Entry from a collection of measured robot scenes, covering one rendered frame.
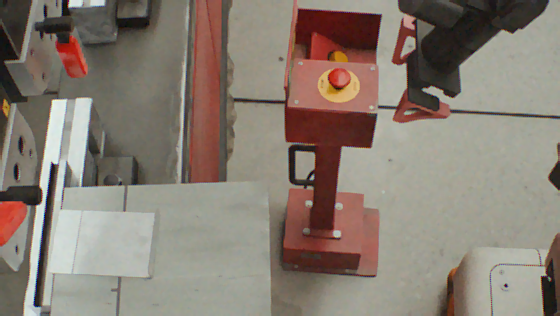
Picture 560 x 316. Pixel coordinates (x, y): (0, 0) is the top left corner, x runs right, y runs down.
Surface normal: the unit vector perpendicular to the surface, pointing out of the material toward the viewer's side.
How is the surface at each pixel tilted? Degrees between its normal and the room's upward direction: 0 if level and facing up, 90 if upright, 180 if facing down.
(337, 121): 90
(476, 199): 0
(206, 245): 0
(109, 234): 0
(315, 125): 90
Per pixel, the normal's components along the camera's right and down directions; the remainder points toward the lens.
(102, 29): 0.03, 0.87
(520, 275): -0.02, -0.49
